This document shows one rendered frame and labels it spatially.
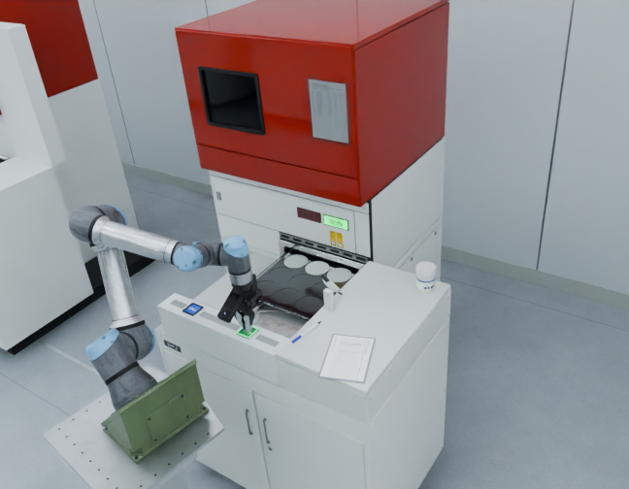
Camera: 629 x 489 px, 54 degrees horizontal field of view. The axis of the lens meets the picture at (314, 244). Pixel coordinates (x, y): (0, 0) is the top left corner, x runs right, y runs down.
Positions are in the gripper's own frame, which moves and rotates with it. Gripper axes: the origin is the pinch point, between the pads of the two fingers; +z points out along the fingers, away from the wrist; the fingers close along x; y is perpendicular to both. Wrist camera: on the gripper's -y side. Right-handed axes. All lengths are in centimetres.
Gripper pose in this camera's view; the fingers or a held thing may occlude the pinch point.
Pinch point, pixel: (246, 330)
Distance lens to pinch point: 216.9
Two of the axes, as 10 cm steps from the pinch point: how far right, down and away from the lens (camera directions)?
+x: -8.3, -2.4, 5.1
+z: 0.8, 8.4, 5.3
